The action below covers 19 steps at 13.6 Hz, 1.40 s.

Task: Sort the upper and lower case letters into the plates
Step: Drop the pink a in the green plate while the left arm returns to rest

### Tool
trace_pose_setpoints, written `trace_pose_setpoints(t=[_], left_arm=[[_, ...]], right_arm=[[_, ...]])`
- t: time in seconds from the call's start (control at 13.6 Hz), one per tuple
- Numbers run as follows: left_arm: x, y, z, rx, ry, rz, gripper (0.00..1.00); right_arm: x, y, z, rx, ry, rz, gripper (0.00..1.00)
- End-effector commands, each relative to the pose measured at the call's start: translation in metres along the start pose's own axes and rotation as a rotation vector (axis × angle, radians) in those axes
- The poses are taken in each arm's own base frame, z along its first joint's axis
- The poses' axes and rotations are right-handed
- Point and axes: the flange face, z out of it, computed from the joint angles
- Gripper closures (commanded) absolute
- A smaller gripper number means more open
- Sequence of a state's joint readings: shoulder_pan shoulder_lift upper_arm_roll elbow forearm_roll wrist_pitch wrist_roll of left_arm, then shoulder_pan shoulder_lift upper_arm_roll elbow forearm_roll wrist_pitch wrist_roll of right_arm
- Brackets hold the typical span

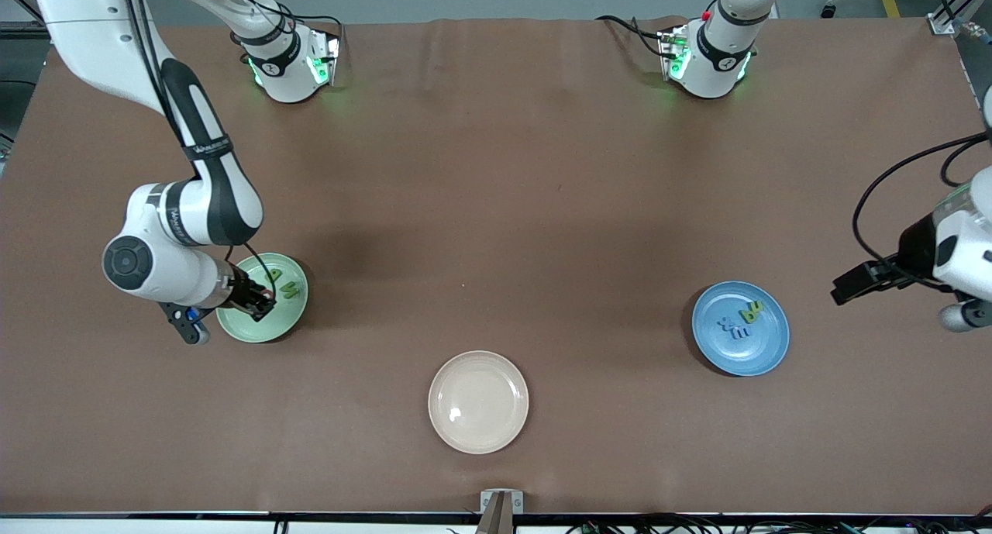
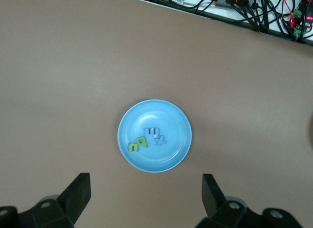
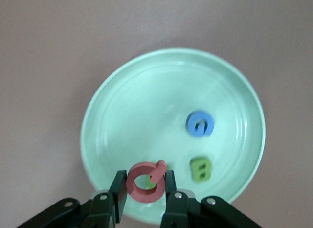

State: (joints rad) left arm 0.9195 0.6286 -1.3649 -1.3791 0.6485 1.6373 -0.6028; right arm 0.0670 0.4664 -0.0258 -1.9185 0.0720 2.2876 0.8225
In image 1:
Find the green plate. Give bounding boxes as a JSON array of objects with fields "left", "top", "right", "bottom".
[{"left": 215, "top": 253, "right": 309, "bottom": 343}]

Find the blue plate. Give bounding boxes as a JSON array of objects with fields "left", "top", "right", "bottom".
[{"left": 691, "top": 281, "right": 791, "bottom": 377}]

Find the brown table mat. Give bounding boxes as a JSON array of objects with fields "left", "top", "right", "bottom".
[{"left": 0, "top": 16, "right": 992, "bottom": 515}]

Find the beige plate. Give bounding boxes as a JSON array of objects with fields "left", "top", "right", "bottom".
[{"left": 428, "top": 350, "right": 530, "bottom": 455}]

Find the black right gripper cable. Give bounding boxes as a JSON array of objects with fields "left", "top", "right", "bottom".
[{"left": 120, "top": 0, "right": 276, "bottom": 295}]

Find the aluminium frame profile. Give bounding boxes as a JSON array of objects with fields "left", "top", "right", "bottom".
[{"left": 928, "top": 0, "right": 979, "bottom": 37}]

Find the white table edge rail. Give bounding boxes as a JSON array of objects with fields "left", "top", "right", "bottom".
[{"left": 0, "top": 513, "right": 992, "bottom": 534}]

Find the black right arm base cable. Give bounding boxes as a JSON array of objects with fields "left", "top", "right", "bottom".
[{"left": 260, "top": 0, "right": 343, "bottom": 31}]

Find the black arm base cable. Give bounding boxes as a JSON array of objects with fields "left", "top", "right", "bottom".
[
  {"left": 595, "top": 13, "right": 667, "bottom": 58},
  {"left": 260, "top": 0, "right": 343, "bottom": 31}
]

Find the metal bracket with wedge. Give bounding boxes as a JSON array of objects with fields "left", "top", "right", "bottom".
[{"left": 474, "top": 489, "right": 525, "bottom": 534}]

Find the black left arm base cable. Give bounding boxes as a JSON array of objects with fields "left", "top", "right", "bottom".
[{"left": 595, "top": 13, "right": 667, "bottom": 58}]

